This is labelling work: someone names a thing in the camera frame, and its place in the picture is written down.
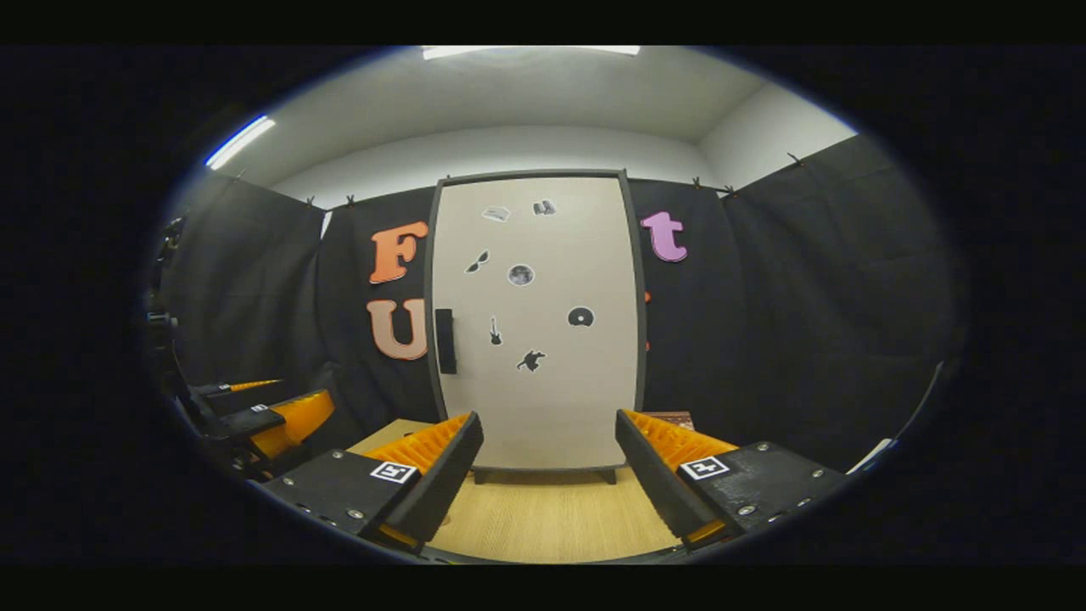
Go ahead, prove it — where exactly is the long ceiling light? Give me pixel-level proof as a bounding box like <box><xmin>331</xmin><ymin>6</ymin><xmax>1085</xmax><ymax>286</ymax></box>
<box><xmin>204</xmin><ymin>115</ymin><xmax>277</xmax><ymax>171</ymax></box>

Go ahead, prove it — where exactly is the wide ceiling light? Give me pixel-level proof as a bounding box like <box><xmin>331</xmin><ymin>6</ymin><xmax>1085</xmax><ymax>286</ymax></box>
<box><xmin>422</xmin><ymin>46</ymin><xmax>641</xmax><ymax>60</ymax></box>

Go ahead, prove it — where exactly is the beige cabinet door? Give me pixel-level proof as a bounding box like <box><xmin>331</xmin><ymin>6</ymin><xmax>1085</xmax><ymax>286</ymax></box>
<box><xmin>428</xmin><ymin>170</ymin><xmax>647</xmax><ymax>472</ymax></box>

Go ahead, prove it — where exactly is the black backdrop cloth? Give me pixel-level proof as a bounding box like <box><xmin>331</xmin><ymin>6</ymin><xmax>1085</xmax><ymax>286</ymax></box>
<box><xmin>148</xmin><ymin>132</ymin><xmax>968</xmax><ymax>472</ymax></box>

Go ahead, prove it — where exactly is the row of black cloth clips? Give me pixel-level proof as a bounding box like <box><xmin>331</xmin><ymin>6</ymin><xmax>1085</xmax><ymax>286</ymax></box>
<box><xmin>233</xmin><ymin>153</ymin><xmax>803</xmax><ymax>209</ymax></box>

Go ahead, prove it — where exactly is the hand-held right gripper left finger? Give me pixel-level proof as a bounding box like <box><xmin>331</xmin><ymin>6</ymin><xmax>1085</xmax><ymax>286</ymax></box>
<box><xmin>259</xmin><ymin>412</ymin><xmax>484</xmax><ymax>552</ymax></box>

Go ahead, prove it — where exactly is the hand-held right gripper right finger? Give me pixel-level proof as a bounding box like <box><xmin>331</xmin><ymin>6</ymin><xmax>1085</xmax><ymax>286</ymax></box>
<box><xmin>615</xmin><ymin>409</ymin><xmax>849</xmax><ymax>548</ymax></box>

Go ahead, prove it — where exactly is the grey cabinet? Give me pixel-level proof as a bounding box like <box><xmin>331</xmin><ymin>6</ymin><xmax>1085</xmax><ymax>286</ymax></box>
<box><xmin>424</xmin><ymin>168</ymin><xmax>650</xmax><ymax>486</ymax></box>

